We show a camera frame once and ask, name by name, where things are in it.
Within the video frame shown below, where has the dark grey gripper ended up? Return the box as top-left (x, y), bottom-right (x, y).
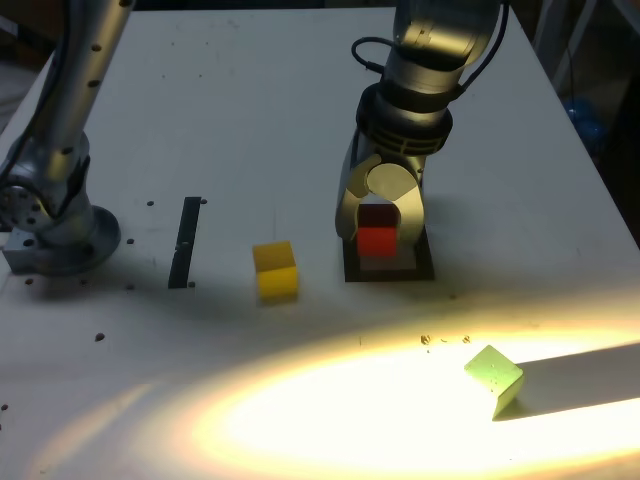
top-left (333, 119), bottom-right (449, 250)

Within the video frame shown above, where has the red cube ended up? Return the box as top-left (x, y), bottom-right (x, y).
top-left (356, 203), bottom-right (401, 260)

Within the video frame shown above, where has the yellow cube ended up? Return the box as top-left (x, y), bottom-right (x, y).
top-left (252, 240), bottom-right (300, 304)

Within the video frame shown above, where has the green cube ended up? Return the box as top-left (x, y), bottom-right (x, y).
top-left (463, 344), bottom-right (526, 422)

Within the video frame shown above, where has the black tape square outline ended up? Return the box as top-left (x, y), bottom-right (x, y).
top-left (341, 219), bottom-right (436, 284)

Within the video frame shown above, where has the black tape strip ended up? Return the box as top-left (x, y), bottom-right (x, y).
top-left (167, 196), bottom-right (202, 290)

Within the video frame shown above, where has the blue round object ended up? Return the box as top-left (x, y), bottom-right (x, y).
top-left (563, 98), bottom-right (609, 146)

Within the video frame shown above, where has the black cable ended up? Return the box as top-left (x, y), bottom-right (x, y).
top-left (449, 0), bottom-right (511, 99)
top-left (349, 38), bottom-right (396, 76)

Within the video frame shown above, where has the white metal frame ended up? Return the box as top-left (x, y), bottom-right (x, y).
top-left (532, 0), bottom-right (601, 89)

